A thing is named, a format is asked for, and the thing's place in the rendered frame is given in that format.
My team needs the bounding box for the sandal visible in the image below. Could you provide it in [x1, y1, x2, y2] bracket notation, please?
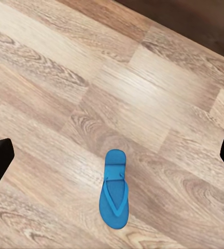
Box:
[99, 149, 129, 229]

